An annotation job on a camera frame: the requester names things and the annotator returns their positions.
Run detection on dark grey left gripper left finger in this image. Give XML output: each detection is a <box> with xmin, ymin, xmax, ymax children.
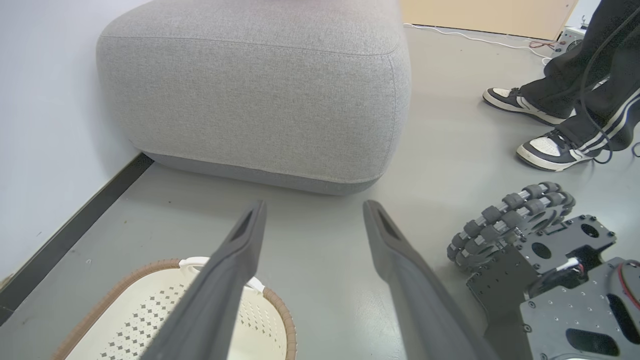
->
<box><xmin>140</xmin><ymin>199</ymin><xmax>268</xmax><ymax>360</ymax></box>

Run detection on black white-striped trousers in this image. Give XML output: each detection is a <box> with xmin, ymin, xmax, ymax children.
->
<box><xmin>519</xmin><ymin>0</ymin><xmax>640</xmax><ymax>154</ymax></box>

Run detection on small grey electronics box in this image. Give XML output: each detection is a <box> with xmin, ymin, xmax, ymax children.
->
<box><xmin>552</xmin><ymin>26</ymin><xmax>587</xmax><ymax>54</ymax></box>

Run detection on light wooden board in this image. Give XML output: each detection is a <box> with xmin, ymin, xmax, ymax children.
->
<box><xmin>399</xmin><ymin>0</ymin><xmax>579</xmax><ymax>42</ymax></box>

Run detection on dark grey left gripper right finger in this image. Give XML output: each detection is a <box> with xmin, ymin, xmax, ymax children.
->
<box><xmin>362</xmin><ymin>199</ymin><xmax>502</xmax><ymax>360</ymax></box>

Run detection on grey fabric sofa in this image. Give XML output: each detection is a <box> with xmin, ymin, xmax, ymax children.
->
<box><xmin>96</xmin><ymin>0</ymin><xmax>412</xmax><ymax>196</ymax></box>

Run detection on red base cable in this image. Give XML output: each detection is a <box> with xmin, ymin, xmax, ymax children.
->
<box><xmin>616</xmin><ymin>260</ymin><xmax>640</xmax><ymax>312</ymax></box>

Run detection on black omni wheel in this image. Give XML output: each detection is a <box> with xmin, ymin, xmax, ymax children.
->
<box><xmin>446</xmin><ymin>181</ymin><xmax>577</xmax><ymax>272</ymax></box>

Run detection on black white sneaker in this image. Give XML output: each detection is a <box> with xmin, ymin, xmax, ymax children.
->
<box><xmin>482</xmin><ymin>87</ymin><xmax>577</xmax><ymax>126</ymax></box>
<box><xmin>516</xmin><ymin>129</ymin><xmax>608</xmax><ymax>173</ymax></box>

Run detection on white floor cable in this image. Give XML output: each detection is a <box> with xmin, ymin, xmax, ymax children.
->
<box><xmin>402</xmin><ymin>22</ymin><xmax>553</xmax><ymax>67</ymax></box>

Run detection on cream plastic laundry basket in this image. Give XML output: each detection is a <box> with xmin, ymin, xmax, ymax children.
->
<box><xmin>52</xmin><ymin>256</ymin><xmax>298</xmax><ymax>360</ymax></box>

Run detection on black baseboard strip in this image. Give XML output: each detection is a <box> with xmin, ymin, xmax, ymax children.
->
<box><xmin>0</xmin><ymin>152</ymin><xmax>155</xmax><ymax>326</ymax></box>

